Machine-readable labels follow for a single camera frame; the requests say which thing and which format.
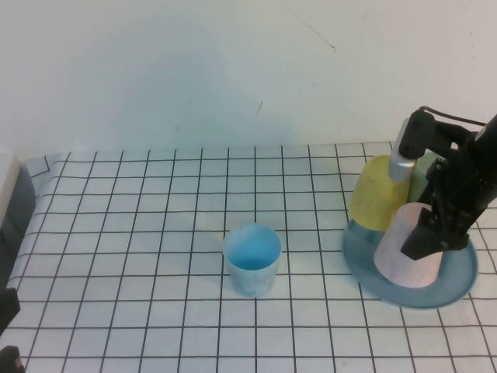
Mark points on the green plastic cup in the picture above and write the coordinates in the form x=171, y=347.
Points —
x=419, y=182

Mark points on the pink marbled plastic cup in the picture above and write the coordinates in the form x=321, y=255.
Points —
x=392, y=260

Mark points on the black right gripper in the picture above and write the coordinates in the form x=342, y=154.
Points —
x=454, y=186

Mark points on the blue marbled plastic cup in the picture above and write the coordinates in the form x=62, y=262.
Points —
x=252, y=279

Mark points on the dark grey box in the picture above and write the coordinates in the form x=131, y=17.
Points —
x=21, y=202

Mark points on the blue cup stand with pegs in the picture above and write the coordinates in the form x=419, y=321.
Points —
x=454, y=283

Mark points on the yellow plastic cup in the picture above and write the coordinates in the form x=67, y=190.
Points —
x=372, y=194

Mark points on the white black-grid tablecloth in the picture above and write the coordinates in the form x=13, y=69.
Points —
x=155, y=311

